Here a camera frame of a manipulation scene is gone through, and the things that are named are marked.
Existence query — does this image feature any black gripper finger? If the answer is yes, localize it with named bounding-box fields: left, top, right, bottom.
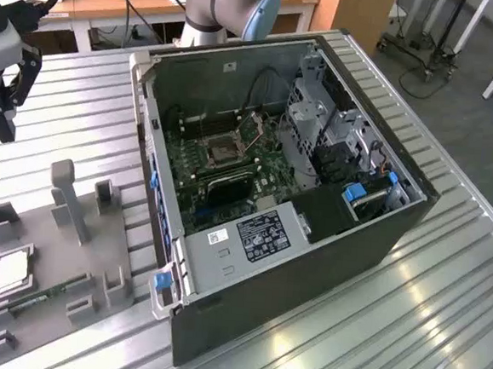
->
left=0, top=43, right=44, bottom=147

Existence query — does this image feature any silver square CPU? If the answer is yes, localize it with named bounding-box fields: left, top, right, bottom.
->
left=0, top=252, right=33, bottom=297

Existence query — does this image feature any black RAM slot row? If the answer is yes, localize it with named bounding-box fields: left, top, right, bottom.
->
left=177, top=159, right=258, bottom=193
left=175, top=107, right=241, bottom=146

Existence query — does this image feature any CPU socket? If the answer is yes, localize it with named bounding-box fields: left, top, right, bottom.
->
left=203, top=132, right=254, bottom=173

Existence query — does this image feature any wooden desk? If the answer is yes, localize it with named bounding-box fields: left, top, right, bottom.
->
left=15, top=0, right=322, bottom=71

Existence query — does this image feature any grey parts rack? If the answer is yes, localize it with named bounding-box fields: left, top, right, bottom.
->
left=0, top=154, right=146, bottom=369

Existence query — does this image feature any green RAM stick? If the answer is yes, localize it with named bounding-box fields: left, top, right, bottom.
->
left=5, top=268, right=89, bottom=320

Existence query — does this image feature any metal socket cover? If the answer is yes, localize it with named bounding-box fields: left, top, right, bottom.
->
left=231, top=108, right=269, bottom=157

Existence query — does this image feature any blue case latch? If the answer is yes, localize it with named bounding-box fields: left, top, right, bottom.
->
left=152, top=272, right=172, bottom=293

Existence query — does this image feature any green motherboard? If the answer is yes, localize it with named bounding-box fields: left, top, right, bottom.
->
left=157, top=105, right=308, bottom=245

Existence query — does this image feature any silver power supply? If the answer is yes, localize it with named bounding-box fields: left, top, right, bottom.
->
left=177, top=194, right=314, bottom=303

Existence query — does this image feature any silver drive cage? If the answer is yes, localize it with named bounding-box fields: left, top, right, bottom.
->
left=278, top=74, right=331, bottom=189

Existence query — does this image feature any open black PC case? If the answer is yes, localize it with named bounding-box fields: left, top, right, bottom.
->
left=104, top=11, right=452, bottom=369

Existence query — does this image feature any wooden cabinet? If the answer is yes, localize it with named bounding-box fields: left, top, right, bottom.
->
left=310, top=0, right=398, bottom=58

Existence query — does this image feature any hard disk in blue carrier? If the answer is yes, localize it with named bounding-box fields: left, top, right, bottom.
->
left=340, top=174, right=392, bottom=225

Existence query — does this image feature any wheeled metal stand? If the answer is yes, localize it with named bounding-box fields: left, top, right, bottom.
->
left=374, top=0, right=467, bottom=85

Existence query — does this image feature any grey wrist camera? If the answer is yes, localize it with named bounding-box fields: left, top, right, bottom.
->
left=0, top=23, right=24, bottom=84

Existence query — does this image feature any black looped wire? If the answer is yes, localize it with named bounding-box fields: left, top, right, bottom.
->
left=241, top=64, right=280, bottom=115

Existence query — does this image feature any silver metal bracket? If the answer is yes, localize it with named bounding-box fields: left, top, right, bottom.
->
left=325, top=107, right=375, bottom=153

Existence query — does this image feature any black floor cable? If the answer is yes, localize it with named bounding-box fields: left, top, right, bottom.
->
left=397, top=55, right=454, bottom=102

